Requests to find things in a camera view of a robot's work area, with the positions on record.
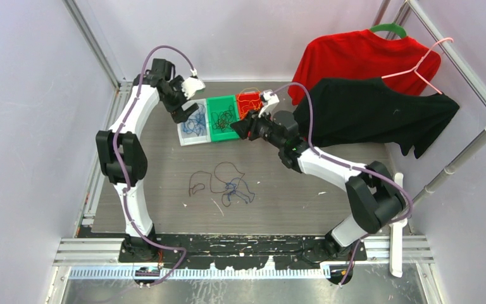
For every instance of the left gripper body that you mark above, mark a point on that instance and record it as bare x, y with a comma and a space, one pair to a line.
175, 97

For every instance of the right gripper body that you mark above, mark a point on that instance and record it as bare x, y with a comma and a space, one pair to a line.
262, 127

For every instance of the white plastic bin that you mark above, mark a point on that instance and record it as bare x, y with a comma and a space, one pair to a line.
196, 129

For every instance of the green plastic bin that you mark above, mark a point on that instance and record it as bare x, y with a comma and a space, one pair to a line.
222, 111

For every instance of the red plastic bin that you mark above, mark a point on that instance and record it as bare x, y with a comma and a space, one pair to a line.
246, 102

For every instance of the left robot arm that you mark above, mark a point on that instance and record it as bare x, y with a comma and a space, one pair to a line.
121, 155

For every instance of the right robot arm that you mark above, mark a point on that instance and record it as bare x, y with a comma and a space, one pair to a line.
373, 201

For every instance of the black t-shirt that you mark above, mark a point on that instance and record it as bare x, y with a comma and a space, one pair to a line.
343, 111

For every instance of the red t-shirt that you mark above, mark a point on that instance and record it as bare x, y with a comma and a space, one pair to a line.
360, 55

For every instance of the pink hanger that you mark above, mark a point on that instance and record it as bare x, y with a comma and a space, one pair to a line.
414, 69

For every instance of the green hanger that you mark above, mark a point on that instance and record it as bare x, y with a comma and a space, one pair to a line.
390, 27

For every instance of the metal clothes rack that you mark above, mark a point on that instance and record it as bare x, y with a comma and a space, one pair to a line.
449, 180

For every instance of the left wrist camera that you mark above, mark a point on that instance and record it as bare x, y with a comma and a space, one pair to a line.
191, 85

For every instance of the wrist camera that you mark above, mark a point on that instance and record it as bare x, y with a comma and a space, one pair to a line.
191, 85
269, 101

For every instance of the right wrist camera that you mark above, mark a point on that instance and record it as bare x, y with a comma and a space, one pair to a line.
269, 101

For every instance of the aluminium corner post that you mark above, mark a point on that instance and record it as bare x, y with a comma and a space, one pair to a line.
95, 37

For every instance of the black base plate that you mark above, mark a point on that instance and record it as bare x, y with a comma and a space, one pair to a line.
238, 252

